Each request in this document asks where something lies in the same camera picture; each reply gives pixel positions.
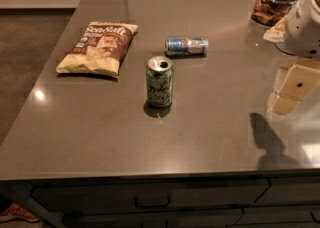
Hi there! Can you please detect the green soda can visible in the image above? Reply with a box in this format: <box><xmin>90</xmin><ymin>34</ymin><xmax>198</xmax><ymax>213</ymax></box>
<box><xmin>146</xmin><ymin>56</ymin><xmax>174</xmax><ymax>108</ymax></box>

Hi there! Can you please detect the grey cabinet drawer front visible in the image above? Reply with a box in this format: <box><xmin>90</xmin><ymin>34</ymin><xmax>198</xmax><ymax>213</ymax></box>
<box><xmin>32</xmin><ymin>179</ymin><xmax>269</xmax><ymax>215</ymax></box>

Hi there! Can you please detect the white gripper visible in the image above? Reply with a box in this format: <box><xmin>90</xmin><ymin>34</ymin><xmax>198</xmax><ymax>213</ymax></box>
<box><xmin>270</xmin><ymin>0</ymin><xmax>320</xmax><ymax>115</ymax></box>

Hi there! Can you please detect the brown sea salt chip bag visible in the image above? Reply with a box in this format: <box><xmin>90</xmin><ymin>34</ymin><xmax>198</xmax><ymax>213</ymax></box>
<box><xmin>56</xmin><ymin>21</ymin><xmax>138</xmax><ymax>78</ymax></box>

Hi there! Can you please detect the dark drawer handle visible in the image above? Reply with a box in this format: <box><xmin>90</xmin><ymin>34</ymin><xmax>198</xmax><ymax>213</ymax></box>
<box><xmin>134</xmin><ymin>195</ymin><xmax>171</xmax><ymax>210</ymax></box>

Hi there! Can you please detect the blue silver can lying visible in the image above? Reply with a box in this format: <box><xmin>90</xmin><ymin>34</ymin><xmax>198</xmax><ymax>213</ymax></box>
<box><xmin>165</xmin><ymin>37</ymin><xmax>209</xmax><ymax>56</ymax></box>

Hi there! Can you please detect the orange shoe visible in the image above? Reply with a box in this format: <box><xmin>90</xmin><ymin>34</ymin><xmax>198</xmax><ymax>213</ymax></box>
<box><xmin>0</xmin><ymin>203</ymin><xmax>38</xmax><ymax>223</ymax></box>

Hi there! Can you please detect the glass jar with black lid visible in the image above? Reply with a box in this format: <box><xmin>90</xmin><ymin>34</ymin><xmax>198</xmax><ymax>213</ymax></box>
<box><xmin>251</xmin><ymin>0</ymin><xmax>297</xmax><ymax>26</ymax></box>

